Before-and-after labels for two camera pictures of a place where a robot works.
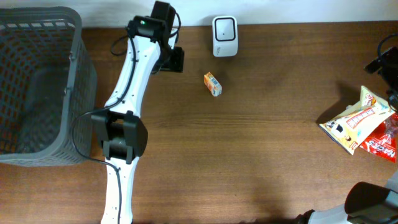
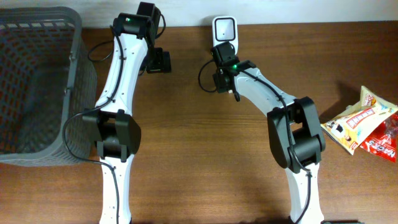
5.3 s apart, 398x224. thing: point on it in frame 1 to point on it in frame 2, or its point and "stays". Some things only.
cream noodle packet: x=350 y=128 stays
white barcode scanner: x=225 y=36 stays
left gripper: x=176 y=59 to x=158 y=62
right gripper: x=388 y=71 to x=221 y=84
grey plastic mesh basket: x=48 y=79 stays
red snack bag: x=384 y=142 stays
